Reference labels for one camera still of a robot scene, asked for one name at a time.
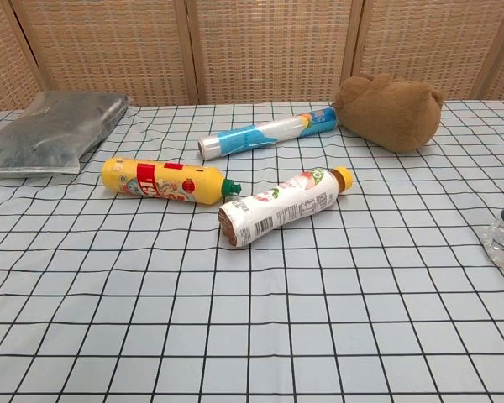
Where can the grey plastic zip bag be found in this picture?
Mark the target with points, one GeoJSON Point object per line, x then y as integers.
{"type": "Point", "coordinates": [46, 134]}

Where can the white-label brown drink bottle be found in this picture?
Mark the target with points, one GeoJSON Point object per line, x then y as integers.
{"type": "Point", "coordinates": [277, 205]}

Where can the woven rattan folding screen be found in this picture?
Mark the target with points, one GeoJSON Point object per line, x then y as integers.
{"type": "Point", "coordinates": [252, 46]}

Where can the blue grid tablecloth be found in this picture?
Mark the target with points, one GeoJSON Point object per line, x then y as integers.
{"type": "Point", "coordinates": [252, 294]}

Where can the blue-label plastic wrap roll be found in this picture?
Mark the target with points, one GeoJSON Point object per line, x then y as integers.
{"type": "Point", "coordinates": [260, 132]}

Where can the yellow red-label squeeze bottle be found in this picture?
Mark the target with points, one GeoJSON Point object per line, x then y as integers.
{"type": "Point", "coordinates": [159, 180]}

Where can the brown plush toy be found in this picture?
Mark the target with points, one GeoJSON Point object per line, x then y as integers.
{"type": "Point", "coordinates": [395, 113]}

